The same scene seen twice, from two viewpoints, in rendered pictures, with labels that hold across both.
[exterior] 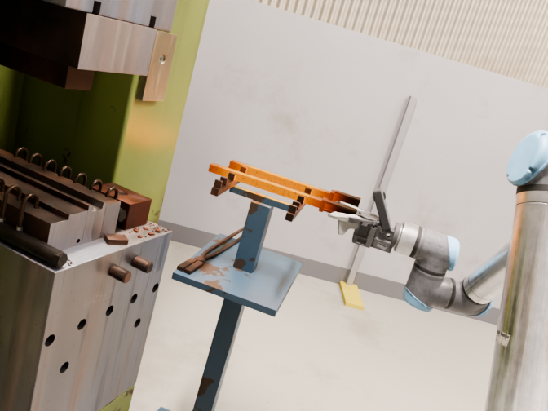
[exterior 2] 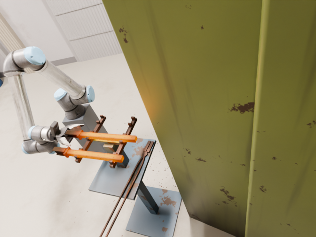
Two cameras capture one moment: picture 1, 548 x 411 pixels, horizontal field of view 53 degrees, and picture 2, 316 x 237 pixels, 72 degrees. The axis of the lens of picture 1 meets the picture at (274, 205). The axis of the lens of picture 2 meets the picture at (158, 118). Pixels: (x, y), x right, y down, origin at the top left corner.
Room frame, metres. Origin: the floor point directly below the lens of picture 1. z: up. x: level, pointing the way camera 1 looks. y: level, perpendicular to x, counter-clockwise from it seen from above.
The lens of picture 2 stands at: (2.20, 0.63, 1.81)
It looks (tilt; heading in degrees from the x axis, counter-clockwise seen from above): 43 degrees down; 203
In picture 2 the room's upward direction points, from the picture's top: 20 degrees counter-clockwise
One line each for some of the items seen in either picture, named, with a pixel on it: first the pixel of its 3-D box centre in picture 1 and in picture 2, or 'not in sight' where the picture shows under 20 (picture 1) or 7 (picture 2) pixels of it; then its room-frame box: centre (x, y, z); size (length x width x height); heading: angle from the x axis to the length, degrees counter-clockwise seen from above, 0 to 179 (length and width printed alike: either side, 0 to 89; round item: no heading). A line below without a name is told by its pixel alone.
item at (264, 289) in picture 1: (244, 269); (124, 164); (1.53, 0.03, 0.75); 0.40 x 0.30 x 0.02; 171
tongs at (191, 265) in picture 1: (227, 243); (130, 183); (1.66, 0.11, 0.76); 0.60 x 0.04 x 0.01; 165
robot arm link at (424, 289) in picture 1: (426, 286); (48, 144); (1.46, -0.48, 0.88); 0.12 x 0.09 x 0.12; 97
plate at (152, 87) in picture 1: (156, 66); not in sight; (1.37, 0.37, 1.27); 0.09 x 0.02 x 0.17; 161
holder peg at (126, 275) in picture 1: (120, 274); not in sight; (1.04, 0.27, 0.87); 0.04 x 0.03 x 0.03; 71
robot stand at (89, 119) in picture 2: not in sight; (90, 132); (0.86, -0.71, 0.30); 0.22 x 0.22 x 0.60; 5
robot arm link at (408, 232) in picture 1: (404, 237); (50, 134); (1.47, -0.38, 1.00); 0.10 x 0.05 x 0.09; 172
